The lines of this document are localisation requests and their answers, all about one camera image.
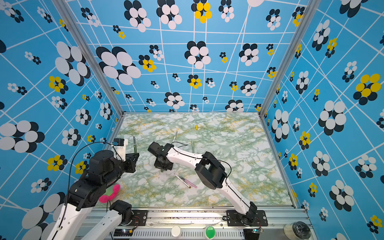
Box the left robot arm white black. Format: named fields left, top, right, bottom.
left=48, top=150, right=140, bottom=240

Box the white round button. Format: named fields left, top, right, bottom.
left=171, top=226, right=182, bottom=238

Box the light green pen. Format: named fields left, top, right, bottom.
left=191, top=140, right=195, bottom=153

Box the white marker pen yellow end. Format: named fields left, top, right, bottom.
left=172, top=131, right=178, bottom=143

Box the aluminium corner post right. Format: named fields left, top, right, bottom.
left=260, top=0, right=321, bottom=118

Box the pink pen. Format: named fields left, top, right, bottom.
left=180, top=177, right=197, bottom=188

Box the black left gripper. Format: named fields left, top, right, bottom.
left=104, top=151, right=140, bottom=188

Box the tape roll spool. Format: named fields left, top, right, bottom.
left=284, top=222, right=312, bottom=240

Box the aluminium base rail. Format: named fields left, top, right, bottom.
left=105, top=206, right=317, bottom=240

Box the green push button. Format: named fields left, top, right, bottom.
left=204, top=226, right=216, bottom=240

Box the aluminium corner post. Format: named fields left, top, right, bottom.
left=53, top=1, right=124, bottom=118
left=260, top=0, right=321, bottom=118

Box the plush toy with glasses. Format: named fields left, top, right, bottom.
left=99, top=184, right=121, bottom=204

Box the aluminium corner post left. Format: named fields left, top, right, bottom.
left=53, top=1, right=124, bottom=118

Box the dark green pen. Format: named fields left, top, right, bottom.
left=133, top=136, right=138, bottom=153

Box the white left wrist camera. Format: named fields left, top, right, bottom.
left=113, top=138, right=126, bottom=162

